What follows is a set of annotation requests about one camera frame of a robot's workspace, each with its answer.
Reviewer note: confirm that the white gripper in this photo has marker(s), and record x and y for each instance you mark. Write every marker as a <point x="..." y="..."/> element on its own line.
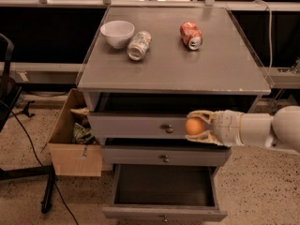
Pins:
<point x="228" y="127"/>

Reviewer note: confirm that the white ceramic bowl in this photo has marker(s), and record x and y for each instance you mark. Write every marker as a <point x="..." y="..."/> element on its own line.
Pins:
<point x="117" y="33"/>

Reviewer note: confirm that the grey bottom drawer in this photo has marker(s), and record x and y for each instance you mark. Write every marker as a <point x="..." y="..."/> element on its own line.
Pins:
<point x="164" y="193"/>

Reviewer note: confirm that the orange soda can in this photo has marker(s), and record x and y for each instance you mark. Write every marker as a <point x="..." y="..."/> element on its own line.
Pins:
<point x="191" y="35"/>

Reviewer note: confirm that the grey top drawer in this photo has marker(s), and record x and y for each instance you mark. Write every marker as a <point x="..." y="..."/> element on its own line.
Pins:
<point x="156" y="116"/>

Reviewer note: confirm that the green snack bag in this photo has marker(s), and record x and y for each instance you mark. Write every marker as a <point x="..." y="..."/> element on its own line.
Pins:
<point x="82" y="135"/>

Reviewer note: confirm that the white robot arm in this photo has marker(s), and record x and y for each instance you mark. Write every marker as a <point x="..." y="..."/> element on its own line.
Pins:
<point x="280" y="131"/>

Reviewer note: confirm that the orange fruit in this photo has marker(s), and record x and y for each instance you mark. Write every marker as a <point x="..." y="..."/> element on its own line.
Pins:
<point x="194" y="126"/>

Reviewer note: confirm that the grey drawer cabinet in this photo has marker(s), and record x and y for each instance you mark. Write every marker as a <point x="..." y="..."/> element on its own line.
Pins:
<point x="221" y="66"/>

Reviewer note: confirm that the white green soda can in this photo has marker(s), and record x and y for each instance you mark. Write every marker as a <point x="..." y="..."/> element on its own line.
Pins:
<point x="139" y="45"/>

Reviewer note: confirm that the grey drawer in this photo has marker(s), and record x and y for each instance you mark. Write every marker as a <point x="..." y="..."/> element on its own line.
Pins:
<point x="164" y="193"/>
<point x="164" y="152"/>
<point x="156" y="116"/>

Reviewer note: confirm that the cardboard box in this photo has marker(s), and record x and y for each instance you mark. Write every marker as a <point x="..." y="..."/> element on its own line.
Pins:
<point x="68" y="157"/>

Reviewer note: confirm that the grey middle drawer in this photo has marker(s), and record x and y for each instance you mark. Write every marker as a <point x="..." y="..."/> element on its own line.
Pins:
<point x="164" y="152"/>

